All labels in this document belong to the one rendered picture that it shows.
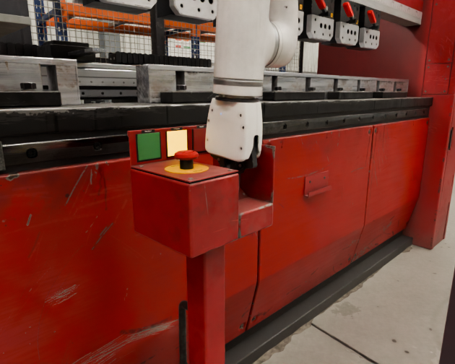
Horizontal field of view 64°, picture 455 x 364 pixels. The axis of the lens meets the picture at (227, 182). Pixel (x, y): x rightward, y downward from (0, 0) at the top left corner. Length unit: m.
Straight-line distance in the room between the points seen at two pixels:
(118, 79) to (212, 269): 0.74
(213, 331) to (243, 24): 0.54
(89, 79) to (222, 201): 0.72
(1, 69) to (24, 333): 0.50
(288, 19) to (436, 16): 1.76
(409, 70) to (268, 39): 1.81
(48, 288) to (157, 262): 0.25
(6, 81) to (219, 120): 0.43
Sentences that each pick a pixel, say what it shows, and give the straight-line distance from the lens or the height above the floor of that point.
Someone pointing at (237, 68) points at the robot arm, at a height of 0.94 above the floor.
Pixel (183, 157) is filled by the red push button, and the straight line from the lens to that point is 0.58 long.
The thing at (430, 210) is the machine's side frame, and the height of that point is 0.24.
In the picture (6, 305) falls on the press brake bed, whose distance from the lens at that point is 0.80.
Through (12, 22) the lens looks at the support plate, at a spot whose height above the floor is 0.99.
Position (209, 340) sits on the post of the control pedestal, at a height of 0.45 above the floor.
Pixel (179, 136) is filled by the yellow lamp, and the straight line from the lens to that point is 0.69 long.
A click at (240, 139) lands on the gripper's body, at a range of 0.60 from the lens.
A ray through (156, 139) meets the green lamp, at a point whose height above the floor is 0.82.
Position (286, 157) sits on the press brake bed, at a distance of 1.18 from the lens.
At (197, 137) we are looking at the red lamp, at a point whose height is 0.82.
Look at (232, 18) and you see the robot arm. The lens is 0.60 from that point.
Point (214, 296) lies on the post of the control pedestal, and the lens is 0.71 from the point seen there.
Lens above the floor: 0.90
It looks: 14 degrees down
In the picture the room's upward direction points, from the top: straight up
